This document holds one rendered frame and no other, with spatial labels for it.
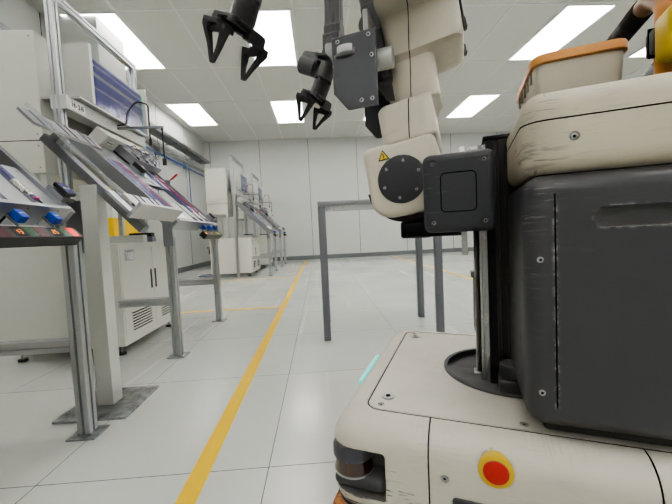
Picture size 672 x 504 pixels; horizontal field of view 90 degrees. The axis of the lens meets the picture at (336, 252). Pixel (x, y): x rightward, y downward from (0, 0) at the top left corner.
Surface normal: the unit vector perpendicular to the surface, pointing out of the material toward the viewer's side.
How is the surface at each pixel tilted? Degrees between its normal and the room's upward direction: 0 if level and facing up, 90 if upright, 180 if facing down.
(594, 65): 92
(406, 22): 90
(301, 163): 90
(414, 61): 90
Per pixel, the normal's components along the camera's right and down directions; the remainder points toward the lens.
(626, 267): -0.36, 0.07
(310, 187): 0.05, 0.05
